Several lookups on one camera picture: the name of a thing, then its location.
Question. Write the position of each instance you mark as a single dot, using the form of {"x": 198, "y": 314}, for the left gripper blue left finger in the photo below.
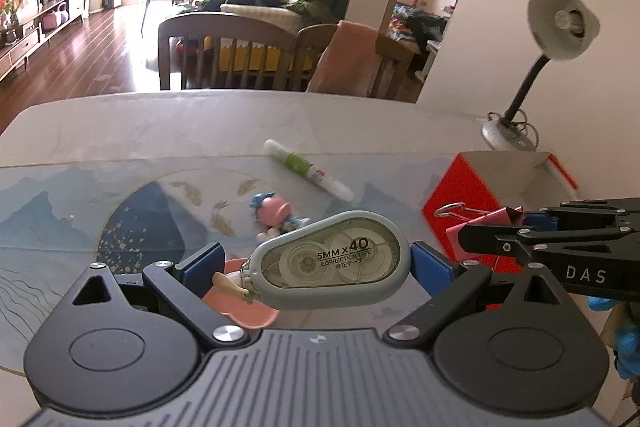
{"x": 180, "y": 288}

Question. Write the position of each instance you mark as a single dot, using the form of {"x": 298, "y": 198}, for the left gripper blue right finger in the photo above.
{"x": 455, "y": 289}

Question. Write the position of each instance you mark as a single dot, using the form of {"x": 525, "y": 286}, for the pink heart shaped dish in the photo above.
{"x": 248, "y": 315}

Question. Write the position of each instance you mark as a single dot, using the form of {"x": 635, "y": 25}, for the red binder clip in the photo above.
{"x": 470, "y": 234}

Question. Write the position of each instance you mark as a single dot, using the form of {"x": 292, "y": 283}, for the correction tape dispenser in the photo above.
{"x": 354, "y": 258}

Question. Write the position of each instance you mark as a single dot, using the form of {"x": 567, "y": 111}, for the pink pig figurine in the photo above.
{"x": 275, "y": 215}

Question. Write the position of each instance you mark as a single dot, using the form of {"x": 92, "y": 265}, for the white green glue pen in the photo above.
{"x": 304, "y": 167}

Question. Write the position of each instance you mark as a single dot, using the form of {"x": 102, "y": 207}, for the right blue gloved hand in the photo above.
{"x": 621, "y": 333}

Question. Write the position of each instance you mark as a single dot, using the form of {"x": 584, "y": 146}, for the red cardboard box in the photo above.
{"x": 495, "y": 187}

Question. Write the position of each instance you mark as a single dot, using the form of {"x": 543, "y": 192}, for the white desk lamp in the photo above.
{"x": 563, "y": 30}

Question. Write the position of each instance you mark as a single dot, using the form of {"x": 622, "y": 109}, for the dark wooden chair centre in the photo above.
{"x": 212, "y": 50}

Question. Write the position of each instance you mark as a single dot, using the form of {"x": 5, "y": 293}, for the pink cloth on chair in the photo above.
{"x": 346, "y": 66}

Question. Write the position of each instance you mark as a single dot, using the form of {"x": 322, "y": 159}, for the wooden chair with pink cloth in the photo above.
{"x": 391, "y": 79}

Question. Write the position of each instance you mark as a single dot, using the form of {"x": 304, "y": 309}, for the wooden tv console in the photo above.
{"x": 20, "y": 42}

